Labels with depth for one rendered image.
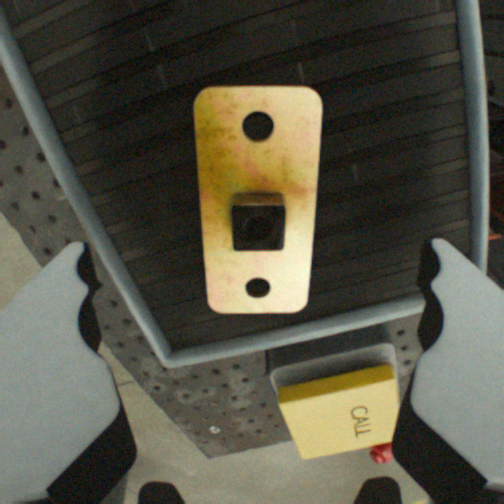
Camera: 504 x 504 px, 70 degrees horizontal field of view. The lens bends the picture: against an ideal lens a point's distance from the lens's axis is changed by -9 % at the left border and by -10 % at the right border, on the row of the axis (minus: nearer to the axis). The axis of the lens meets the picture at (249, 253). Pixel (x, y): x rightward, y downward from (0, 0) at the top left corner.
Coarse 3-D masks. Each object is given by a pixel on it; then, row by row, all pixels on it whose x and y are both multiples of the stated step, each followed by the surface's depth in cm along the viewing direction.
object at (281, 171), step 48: (240, 96) 11; (288, 96) 11; (240, 144) 12; (288, 144) 12; (240, 192) 13; (288, 192) 13; (240, 240) 13; (288, 240) 14; (240, 288) 15; (288, 288) 15
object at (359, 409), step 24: (312, 384) 20; (336, 384) 19; (360, 384) 19; (384, 384) 18; (288, 408) 19; (312, 408) 19; (336, 408) 19; (360, 408) 19; (384, 408) 19; (312, 432) 20; (336, 432) 20; (360, 432) 21; (384, 432) 21; (312, 456) 22
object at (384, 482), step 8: (368, 480) 5; (376, 480) 5; (384, 480) 5; (392, 480) 5; (144, 488) 5; (152, 488) 5; (160, 488) 5; (168, 488) 5; (176, 488) 5; (360, 488) 5; (368, 488) 5; (376, 488) 5; (384, 488) 5; (392, 488) 5; (144, 496) 5; (152, 496) 5; (160, 496) 5; (168, 496) 5; (176, 496) 5; (360, 496) 5; (368, 496) 5; (376, 496) 5; (384, 496) 5; (392, 496) 5; (400, 496) 5
